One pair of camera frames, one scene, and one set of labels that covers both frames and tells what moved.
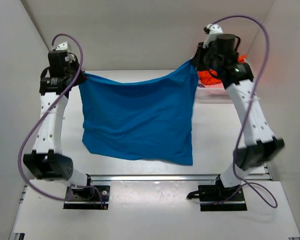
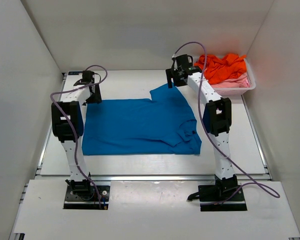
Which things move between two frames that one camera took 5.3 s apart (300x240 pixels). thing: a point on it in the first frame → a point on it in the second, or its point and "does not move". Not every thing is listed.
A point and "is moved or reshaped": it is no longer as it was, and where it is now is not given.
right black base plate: [216, 194] does not move
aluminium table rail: [248, 177] does not move
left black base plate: [87, 197] does not move
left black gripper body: [78, 75] → [95, 94]
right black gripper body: [198, 60] → [170, 78]
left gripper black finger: [81, 79] → [95, 97]
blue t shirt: [143, 121] is moved or reshaped
